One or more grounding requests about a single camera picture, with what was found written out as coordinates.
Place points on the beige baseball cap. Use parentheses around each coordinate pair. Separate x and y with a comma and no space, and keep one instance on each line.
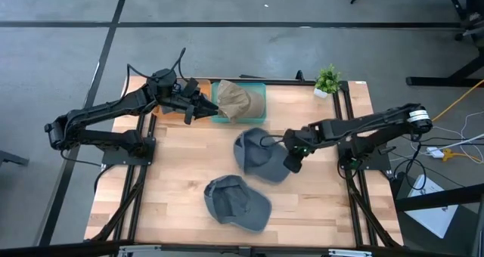
(236,100)

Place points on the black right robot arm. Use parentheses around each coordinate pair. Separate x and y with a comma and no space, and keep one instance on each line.
(363,122)

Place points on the small white sticker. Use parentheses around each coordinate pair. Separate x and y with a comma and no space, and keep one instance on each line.
(360,82)

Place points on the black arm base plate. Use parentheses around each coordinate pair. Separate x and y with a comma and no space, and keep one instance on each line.
(113,159)
(380,162)

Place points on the white power strip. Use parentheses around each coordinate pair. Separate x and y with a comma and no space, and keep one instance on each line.
(435,152)

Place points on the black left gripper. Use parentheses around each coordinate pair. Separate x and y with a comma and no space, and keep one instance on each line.
(185,106)

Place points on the small green potted plant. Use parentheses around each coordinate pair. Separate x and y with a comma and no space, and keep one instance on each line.
(328,81)

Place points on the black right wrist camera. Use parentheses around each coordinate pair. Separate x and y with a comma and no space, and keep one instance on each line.
(293,164)

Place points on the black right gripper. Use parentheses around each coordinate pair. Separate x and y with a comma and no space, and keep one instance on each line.
(304,141)

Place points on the white box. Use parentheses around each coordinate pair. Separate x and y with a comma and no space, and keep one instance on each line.
(435,219)

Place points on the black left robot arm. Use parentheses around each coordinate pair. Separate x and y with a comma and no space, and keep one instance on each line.
(106,107)

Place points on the teal plastic tray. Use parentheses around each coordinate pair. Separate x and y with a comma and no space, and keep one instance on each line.
(257,87)

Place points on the black aluminium table frame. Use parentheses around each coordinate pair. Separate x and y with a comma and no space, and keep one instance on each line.
(352,211)

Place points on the gray post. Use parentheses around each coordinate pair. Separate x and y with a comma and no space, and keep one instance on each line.
(478,234)

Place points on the silver metal bracket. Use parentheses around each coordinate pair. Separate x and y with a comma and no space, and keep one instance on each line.
(140,250)
(349,253)

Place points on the orange plastic tray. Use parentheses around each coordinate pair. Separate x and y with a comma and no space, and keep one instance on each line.
(205,87)

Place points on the black frame crossbar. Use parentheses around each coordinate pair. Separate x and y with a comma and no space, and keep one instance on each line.
(56,251)

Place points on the black floor foot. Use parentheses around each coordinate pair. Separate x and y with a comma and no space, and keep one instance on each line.
(13,158)

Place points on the black beam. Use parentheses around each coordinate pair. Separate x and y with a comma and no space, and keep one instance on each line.
(438,200)

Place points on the black desk frame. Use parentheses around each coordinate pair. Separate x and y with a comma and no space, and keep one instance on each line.
(435,82)

